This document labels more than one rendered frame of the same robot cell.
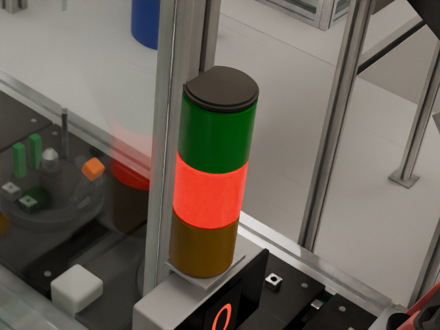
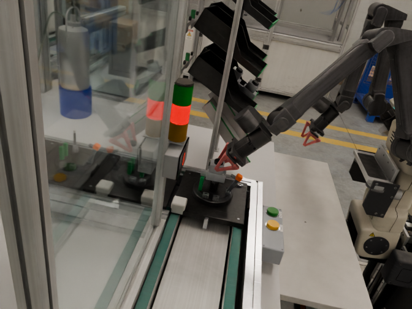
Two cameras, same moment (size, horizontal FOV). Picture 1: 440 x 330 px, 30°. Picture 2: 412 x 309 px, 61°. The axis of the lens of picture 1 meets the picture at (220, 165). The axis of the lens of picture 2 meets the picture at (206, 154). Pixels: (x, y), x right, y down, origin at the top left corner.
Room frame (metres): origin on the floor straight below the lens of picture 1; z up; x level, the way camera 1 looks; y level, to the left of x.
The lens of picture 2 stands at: (-0.29, 0.33, 1.69)
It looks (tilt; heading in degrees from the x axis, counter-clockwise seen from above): 30 degrees down; 330
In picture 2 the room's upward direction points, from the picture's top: 10 degrees clockwise
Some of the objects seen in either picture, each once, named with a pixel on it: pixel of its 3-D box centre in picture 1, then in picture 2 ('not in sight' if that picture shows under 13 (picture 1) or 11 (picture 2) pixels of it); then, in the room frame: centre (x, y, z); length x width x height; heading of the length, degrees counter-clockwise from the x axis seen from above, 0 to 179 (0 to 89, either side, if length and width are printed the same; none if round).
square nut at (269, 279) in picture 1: (273, 281); not in sight; (0.71, -0.08, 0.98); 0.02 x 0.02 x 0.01; 57
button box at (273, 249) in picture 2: not in sight; (270, 232); (0.36, -0.33, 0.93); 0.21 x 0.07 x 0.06; 147
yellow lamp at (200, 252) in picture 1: (203, 231); (177, 129); (0.45, 0.01, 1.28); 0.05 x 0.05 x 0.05
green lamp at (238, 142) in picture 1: (217, 123); (182, 93); (0.45, 0.01, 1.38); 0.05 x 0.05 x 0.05
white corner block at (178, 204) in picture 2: not in sight; (178, 205); (0.52, -0.06, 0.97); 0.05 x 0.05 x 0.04; 57
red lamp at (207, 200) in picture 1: (209, 180); (179, 111); (0.45, 0.01, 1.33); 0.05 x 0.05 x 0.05
